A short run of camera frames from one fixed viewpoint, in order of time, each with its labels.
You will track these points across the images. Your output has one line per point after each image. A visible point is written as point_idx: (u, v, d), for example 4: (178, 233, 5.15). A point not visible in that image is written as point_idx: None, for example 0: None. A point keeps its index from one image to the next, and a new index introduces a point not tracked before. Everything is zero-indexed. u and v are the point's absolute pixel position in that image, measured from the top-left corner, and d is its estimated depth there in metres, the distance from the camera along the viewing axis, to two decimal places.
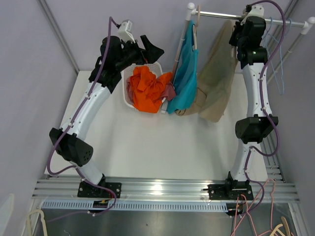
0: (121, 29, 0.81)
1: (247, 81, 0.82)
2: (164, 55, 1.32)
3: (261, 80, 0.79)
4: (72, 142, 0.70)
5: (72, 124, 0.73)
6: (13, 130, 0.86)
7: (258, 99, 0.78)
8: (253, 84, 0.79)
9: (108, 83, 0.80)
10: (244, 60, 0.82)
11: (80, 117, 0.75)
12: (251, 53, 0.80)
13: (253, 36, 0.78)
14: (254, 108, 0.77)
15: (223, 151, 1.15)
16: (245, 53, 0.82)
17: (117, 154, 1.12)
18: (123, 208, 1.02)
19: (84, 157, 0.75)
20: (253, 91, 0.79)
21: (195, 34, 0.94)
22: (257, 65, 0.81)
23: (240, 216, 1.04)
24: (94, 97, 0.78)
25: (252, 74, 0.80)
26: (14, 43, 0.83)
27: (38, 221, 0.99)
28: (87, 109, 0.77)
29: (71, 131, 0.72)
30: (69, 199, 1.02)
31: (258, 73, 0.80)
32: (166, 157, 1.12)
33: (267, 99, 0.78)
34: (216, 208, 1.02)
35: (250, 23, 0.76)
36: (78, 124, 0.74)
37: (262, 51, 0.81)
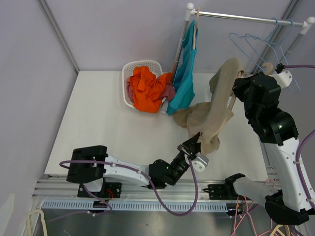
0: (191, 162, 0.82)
1: (278, 162, 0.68)
2: (164, 55, 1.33)
3: (298, 163, 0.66)
4: (100, 170, 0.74)
5: (113, 164, 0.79)
6: (13, 129, 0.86)
7: (300, 189, 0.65)
8: (291, 171, 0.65)
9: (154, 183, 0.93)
10: (268, 136, 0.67)
11: (121, 169, 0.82)
12: (276, 127, 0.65)
13: (269, 102, 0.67)
14: (299, 201, 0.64)
15: (223, 150, 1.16)
16: (268, 128, 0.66)
17: (117, 155, 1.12)
18: (123, 207, 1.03)
19: (80, 181, 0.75)
20: (293, 180, 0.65)
21: (194, 34, 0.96)
22: (286, 144, 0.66)
23: (240, 216, 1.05)
24: (139, 175, 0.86)
25: (285, 157, 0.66)
26: (14, 42, 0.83)
27: (38, 221, 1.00)
28: (127, 173, 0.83)
29: (107, 166, 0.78)
30: (69, 199, 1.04)
31: (293, 154, 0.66)
32: (166, 158, 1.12)
33: (308, 182, 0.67)
34: (216, 208, 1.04)
35: (263, 90, 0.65)
36: (113, 170, 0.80)
37: (287, 119, 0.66)
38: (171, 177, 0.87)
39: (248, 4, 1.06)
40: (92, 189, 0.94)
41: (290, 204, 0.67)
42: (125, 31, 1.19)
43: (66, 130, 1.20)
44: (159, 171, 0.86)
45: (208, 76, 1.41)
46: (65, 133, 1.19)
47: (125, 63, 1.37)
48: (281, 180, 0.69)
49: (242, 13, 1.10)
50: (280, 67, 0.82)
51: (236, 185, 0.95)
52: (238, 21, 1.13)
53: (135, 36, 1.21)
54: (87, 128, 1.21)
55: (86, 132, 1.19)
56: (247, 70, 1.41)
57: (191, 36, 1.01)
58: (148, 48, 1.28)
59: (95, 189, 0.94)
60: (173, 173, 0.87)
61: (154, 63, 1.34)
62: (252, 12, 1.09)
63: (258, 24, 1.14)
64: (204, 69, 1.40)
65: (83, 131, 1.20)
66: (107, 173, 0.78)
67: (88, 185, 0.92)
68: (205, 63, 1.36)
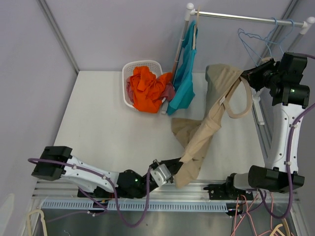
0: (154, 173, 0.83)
1: (276, 121, 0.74)
2: (164, 55, 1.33)
3: (293, 127, 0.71)
4: (56, 172, 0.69)
5: (74, 166, 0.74)
6: (13, 130, 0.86)
7: (283, 149, 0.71)
8: (283, 131, 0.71)
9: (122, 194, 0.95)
10: (278, 96, 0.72)
11: (84, 173, 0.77)
12: (288, 90, 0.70)
13: (292, 70, 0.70)
14: (277, 160, 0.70)
15: (222, 151, 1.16)
16: (281, 88, 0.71)
17: (116, 155, 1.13)
18: (123, 208, 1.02)
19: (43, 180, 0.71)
20: (280, 137, 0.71)
21: (194, 34, 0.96)
22: (291, 107, 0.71)
23: (240, 216, 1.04)
24: (104, 179, 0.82)
25: (283, 117, 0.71)
26: (14, 43, 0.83)
27: (38, 221, 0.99)
28: (91, 177, 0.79)
29: (67, 168, 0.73)
30: (69, 199, 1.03)
31: (292, 118, 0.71)
32: (166, 157, 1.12)
33: (294, 151, 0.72)
34: (216, 208, 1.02)
35: (289, 56, 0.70)
36: (76, 174, 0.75)
37: (302, 90, 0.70)
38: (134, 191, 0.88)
39: (248, 3, 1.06)
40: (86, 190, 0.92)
41: (269, 162, 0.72)
42: (124, 31, 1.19)
43: (66, 130, 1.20)
44: (128, 182, 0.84)
45: None
46: (65, 133, 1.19)
47: (125, 63, 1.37)
48: (273, 137, 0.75)
49: (242, 13, 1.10)
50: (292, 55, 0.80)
51: (236, 178, 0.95)
52: (238, 21, 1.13)
53: (135, 35, 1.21)
54: (86, 128, 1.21)
55: (86, 132, 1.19)
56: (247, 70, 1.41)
57: (191, 37, 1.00)
58: (148, 48, 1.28)
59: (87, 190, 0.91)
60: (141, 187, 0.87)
61: (154, 63, 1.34)
62: (252, 12, 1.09)
63: (259, 24, 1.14)
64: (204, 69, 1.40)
65: (83, 131, 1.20)
66: (66, 174, 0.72)
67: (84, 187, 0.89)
68: (205, 63, 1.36)
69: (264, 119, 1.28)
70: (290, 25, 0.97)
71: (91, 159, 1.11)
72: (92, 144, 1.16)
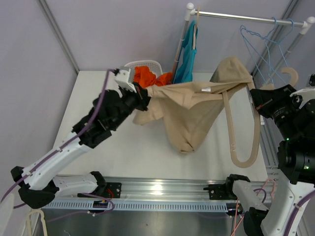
0: (119, 77, 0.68)
1: (281, 192, 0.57)
2: (164, 55, 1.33)
3: (298, 208, 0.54)
4: (21, 193, 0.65)
5: (29, 174, 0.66)
6: (13, 129, 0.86)
7: (282, 225, 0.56)
8: (284, 211, 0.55)
9: (89, 139, 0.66)
10: (288, 166, 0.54)
11: (42, 169, 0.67)
12: (301, 163, 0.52)
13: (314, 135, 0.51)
14: (273, 234, 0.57)
15: (222, 150, 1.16)
16: (292, 158, 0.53)
17: (116, 155, 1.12)
18: (124, 207, 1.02)
19: (40, 201, 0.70)
20: (280, 215, 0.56)
21: (194, 34, 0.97)
22: (299, 185, 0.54)
23: (240, 216, 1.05)
24: (67, 151, 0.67)
25: (288, 195, 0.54)
26: (14, 42, 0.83)
27: (38, 221, 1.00)
28: (51, 163, 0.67)
29: (27, 180, 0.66)
30: (71, 199, 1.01)
31: (299, 197, 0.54)
32: (166, 157, 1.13)
33: (296, 226, 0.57)
34: (217, 208, 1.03)
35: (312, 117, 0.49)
36: (38, 175, 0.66)
37: None
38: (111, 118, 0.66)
39: (248, 3, 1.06)
40: (88, 191, 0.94)
41: (265, 230, 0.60)
42: (124, 31, 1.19)
43: (66, 130, 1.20)
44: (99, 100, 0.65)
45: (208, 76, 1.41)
46: (66, 133, 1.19)
47: (125, 63, 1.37)
48: (271, 208, 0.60)
49: (242, 13, 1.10)
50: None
51: (236, 183, 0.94)
52: (238, 21, 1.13)
53: (135, 35, 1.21)
54: None
55: None
56: (247, 70, 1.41)
57: (191, 37, 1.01)
58: (148, 48, 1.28)
59: (90, 186, 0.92)
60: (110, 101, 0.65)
61: (154, 63, 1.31)
62: (252, 11, 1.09)
63: (259, 24, 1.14)
64: (204, 69, 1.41)
65: None
66: (32, 186, 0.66)
67: (81, 189, 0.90)
68: (206, 63, 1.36)
69: (264, 119, 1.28)
70: (290, 25, 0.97)
71: (91, 159, 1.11)
72: None
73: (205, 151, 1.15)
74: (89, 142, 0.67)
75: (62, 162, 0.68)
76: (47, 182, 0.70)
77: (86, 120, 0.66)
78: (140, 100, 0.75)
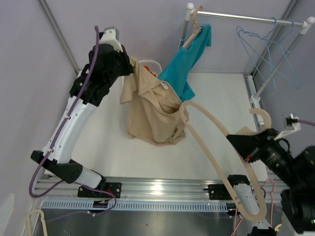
0: (105, 37, 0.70)
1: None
2: (164, 55, 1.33)
3: None
4: (52, 169, 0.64)
5: (50, 150, 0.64)
6: (13, 130, 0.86)
7: None
8: None
9: (91, 97, 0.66)
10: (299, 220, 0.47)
11: (61, 141, 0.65)
12: (309, 215, 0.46)
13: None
14: None
15: (223, 150, 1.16)
16: (298, 208, 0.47)
17: (117, 156, 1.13)
18: (123, 208, 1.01)
19: (73, 174, 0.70)
20: None
21: (192, 34, 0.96)
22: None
23: (240, 216, 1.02)
24: (75, 116, 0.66)
25: None
26: (14, 42, 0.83)
27: (38, 221, 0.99)
28: (67, 132, 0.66)
29: (51, 157, 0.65)
30: (69, 199, 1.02)
31: None
32: (166, 157, 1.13)
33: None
34: (216, 208, 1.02)
35: (312, 168, 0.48)
36: (59, 148, 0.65)
37: None
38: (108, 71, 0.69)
39: (248, 3, 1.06)
40: (92, 186, 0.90)
41: None
42: (124, 31, 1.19)
43: None
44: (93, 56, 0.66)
45: (208, 76, 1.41)
46: None
47: None
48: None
49: (242, 13, 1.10)
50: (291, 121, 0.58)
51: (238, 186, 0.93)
52: (239, 21, 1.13)
53: (135, 35, 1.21)
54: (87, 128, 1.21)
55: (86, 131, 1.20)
56: (247, 69, 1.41)
57: (204, 35, 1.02)
58: (148, 48, 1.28)
59: (96, 179, 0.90)
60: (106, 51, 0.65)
61: (153, 63, 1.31)
62: (252, 12, 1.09)
63: (259, 24, 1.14)
64: (204, 69, 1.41)
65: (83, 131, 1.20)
66: (58, 159, 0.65)
67: (89, 182, 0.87)
68: (205, 63, 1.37)
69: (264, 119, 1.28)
70: (290, 25, 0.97)
71: (91, 159, 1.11)
72: (92, 144, 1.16)
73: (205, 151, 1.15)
74: (92, 100, 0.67)
75: (76, 128, 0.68)
76: (70, 153, 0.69)
77: (80, 81, 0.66)
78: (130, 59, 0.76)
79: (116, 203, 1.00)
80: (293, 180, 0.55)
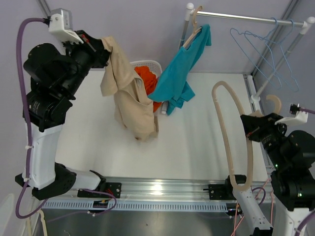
0: (52, 26, 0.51)
1: (279, 220, 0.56)
2: (164, 55, 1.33)
3: (299, 231, 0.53)
4: (37, 195, 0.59)
5: (27, 180, 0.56)
6: (12, 130, 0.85)
7: None
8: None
9: (45, 120, 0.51)
10: (283, 196, 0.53)
11: (35, 169, 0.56)
12: (295, 191, 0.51)
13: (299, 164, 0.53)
14: None
15: (222, 150, 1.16)
16: (286, 187, 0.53)
17: (117, 156, 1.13)
18: (124, 208, 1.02)
19: (65, 185, 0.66)
20: None
21: (192, 34, 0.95)
22: (297, 211, 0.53)
23: (240, 216, 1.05)
24: (38, 143, 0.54)
25: (287, 221, 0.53)
26: (14, 42, 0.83)
27: (38, 221, 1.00)
28: (36, 161, 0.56)
29: (31, 184, 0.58)
30: (69, 199, 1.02)
31: (298, 221, 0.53)
32: (166, 157, 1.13)
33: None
34: (216, 208, 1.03)
35: (297, 149, 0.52)
36: (36, 177, 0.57)
37: (312, 187, 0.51)
38: (60, 81, 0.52)
39: (248, 3, 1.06)
40: (91, 188, 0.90)
41: None
42: (124, 31, 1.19)
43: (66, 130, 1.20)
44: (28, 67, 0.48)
45: (208, 77, 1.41)
46: (66, 133, 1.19)
47: None
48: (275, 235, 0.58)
49: (242, 13, 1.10)
50: (295, 108, 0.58)
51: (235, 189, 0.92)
52: (239, 21, 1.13)
53: (134, 35, 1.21)
54: (87, 128, 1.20)
55: (86, 132, 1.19)
56: (246, 69, 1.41)
57: (204, 35, 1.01)
58: (148, 48, 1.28)
59: (94, 181, 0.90)
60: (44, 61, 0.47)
61: (153, 63, 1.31)
62: (252, 12, 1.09)
63: (259, 24, 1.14)
64: (204, 69, 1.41)
65: (83, 132, 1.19)
66: (40, 185, 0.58)
67: (89, 184, 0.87)
68: (205, 63, 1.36)
69: None
70: (290, 25, 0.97)
71: (91, 159, 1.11)
72: (92, 144, 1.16)
73: (205, 151, 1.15)
74: (48, 123, 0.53)
75: (46, 151, 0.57)
76: (51, 172, 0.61)
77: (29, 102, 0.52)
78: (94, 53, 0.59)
79: (115, 203, 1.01)
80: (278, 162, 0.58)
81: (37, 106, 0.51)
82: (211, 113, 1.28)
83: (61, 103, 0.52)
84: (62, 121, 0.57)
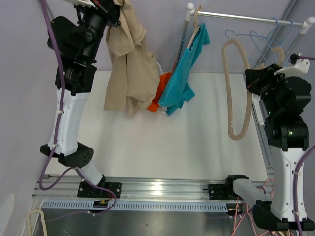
0: None
1: (278, 167, 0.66)
2: (164, 55, 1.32)
3: (297, 173, 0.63)
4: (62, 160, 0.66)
5: (54, 146, 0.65)
6: (12, 130, 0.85)
7: (289, 197, 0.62)
8: (286, 179, 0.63)
9: (78, 85, 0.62)
10: (276, 139, 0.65)
11: (62, 135, 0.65)
12: (286, 132, 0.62)
13: (292, 109, 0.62)
14: (284, 210, 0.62)
15: (222, 150, 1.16)
16: (278, 130, 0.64)
17: (118, 155, 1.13)
18: (123, 208, 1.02)
19: (84, 159, 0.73)
20: (284, 189, 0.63)
21: (194, 34, 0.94)
22: (292, 153, 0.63)
23: (240, 216, 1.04)
24: (68, 108, 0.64)
25: (285, 163, 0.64)
26: (13, 43, 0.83)
27: (38, 221, 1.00)
28: (65, 126, 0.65)
29: (58, 150, 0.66)
30: (69, 199, 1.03)
31: (294, 163, 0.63)
32: (166, 155, 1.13)
33: (301, 196, 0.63)
34: (216, 208, 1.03)
35: (291, 94, 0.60)
36: (62, 142, 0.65)
37: (301, 129, 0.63)
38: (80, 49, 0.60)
39: (248, 3, 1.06)
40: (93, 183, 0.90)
41: (275, 212, 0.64)
42: None
43: None
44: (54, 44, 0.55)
45: (208, 77, 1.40)
46: None
47: None
48: (275, 184, 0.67)
49: (242, 13, 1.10)
50: (295, 58, 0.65)
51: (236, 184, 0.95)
52: (239, 21, 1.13)
53: None
54: (86, 128, 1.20)
55: (86, 132, 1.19)
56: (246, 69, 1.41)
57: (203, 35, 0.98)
58: (148, 48, 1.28)
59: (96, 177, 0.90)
60: (64, 36, 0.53)
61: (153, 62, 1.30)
62: (252, 11, 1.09)
63: (259, 24, 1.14)
64: (204, 69, 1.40)
65: (83, 131, 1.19)
66: (65, 151, 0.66)
67: (91, 177, 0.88)
68: (205, 63, 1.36)
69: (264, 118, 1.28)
70: (290, 25, 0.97)
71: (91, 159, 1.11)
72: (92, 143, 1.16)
73: (205, 151, 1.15)
74: (80, 88, 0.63)
75: (73, 118, 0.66)
76: (76, 141, 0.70)
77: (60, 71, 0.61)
78: (105, 14, 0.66)
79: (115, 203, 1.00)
80: (271, 107, 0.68)
81: (71, 73, 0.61)
82: (211, 113, 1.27)
83: (88, 70, 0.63)
84: (89, 89, 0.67)
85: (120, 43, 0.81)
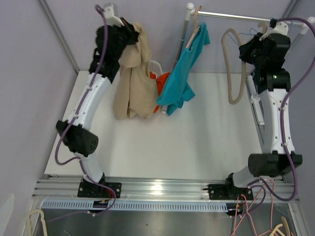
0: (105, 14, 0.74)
1: (267, 110, 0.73)
2: (164, 55, 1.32)
3: (282, 109, 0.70)
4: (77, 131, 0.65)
5: (77, 116, 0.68)
6: (12, 130, 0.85)
7: (278, 132, 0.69)
8: (273, 116, 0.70)
9: (108, 73, 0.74)
10: (263, 84, 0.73)
11: (85, 107, 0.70)
12: (270, 77, 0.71)
13: (275, 58, 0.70)
14: (274, 143, 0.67)
15: (222, 150, 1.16)
16: (264, 77, 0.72)
17: (118, 155, 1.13)
18: (123, 207, 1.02)
19: (91, 146, 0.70)
20: (273, 124, 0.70)
21: (194, 34, 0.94)
22: (276, 93, 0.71)
23: (240, 216, 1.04)
24: (96, 87, 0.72)
25: (271, 103, 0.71)
26: (14, 43, 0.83)
27: (38, 221, 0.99)
28: (90, 100, 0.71)
29: (77, 121, 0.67)
30: (70, 200, 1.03)
31: (279, 102, 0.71)
32: (166, 155, 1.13)
33: (288, 131, 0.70)
34: (216, 208, 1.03)
35: (273, 43, 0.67)
36: (83, 114, 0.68)
37: (283, 75, 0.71)
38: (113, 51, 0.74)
39: (248, 3, 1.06)
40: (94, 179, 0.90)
41: (267, 148, 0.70)
42: None
43: None
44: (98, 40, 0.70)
45: (208, 77, 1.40)
46: None
47: None
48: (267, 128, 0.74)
49: (243, 13, 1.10)
50: (274, 22, 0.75)
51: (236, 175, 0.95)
52: (238, 21, 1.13)
53: None
54: None
55: None
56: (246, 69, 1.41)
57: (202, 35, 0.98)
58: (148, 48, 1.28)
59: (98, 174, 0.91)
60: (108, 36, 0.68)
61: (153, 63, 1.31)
62: (252, 11, 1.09)
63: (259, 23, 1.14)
64: (204, 69, 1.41)
65: None
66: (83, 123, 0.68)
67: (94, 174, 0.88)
68: (205, 63, 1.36)
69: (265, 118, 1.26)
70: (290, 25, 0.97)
71: None
72: None
73: (205, 151, 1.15)
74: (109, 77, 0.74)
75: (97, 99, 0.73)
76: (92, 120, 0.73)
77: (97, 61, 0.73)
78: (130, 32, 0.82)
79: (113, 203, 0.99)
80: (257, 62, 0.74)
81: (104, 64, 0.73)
82: (211, 113, 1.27)
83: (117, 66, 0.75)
84: None
85: (130, 50, 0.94)
